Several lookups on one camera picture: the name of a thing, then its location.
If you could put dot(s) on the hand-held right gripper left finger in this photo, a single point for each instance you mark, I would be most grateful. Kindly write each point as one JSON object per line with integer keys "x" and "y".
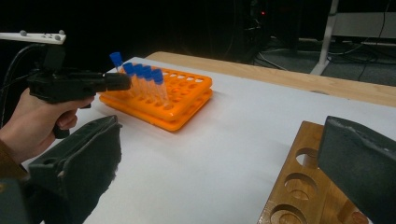
{"x": 77, "y": 161}

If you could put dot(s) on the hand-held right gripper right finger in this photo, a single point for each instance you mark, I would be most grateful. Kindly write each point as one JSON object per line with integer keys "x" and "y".
{"x": 361, "y": 168}

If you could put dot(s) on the blue-capped clear tube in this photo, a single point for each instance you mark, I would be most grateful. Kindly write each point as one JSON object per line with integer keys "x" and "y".
{"x": 147, "y": 73}
{"x": 116, "y": 58}
{"x": 158, "y": 76}
{"x": 128, "y": 68}
{"x": 138, "y": 70}

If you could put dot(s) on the wooden tube rack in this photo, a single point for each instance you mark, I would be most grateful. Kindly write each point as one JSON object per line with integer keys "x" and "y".
{"x": 308, "y": 133}

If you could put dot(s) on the orange plastic tube rack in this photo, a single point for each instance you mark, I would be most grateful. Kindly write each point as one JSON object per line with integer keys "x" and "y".
{"x": 186, "y": 90}

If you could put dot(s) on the white table mat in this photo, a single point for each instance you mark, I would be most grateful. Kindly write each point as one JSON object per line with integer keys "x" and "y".
{"x": 218, "y": 140}

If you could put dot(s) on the white metal stand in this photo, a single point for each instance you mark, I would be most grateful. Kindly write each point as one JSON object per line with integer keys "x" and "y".
{"x": 327, "y": 46}

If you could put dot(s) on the dark equipment rack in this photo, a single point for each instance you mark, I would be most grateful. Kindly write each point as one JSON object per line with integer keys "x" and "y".
{"x": 258, "y": 28}

